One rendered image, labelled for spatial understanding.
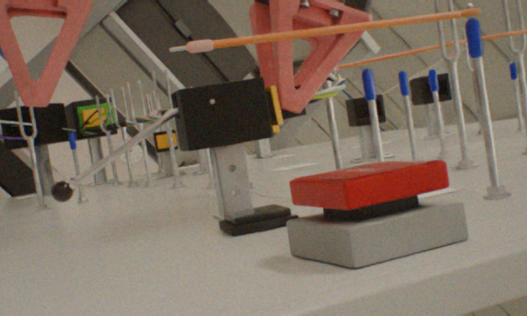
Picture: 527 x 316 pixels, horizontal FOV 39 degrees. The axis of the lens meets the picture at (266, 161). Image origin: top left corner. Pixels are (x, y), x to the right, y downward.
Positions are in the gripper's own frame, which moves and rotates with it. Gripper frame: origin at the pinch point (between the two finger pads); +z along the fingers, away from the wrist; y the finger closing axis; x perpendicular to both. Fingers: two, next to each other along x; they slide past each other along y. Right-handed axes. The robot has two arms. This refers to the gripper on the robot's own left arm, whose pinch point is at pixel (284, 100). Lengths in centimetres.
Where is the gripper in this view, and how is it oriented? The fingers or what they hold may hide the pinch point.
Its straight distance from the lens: 50.9
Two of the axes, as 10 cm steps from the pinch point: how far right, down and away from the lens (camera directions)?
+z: -2.5, 9.7, -0.5
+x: -9.3, -2.6, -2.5
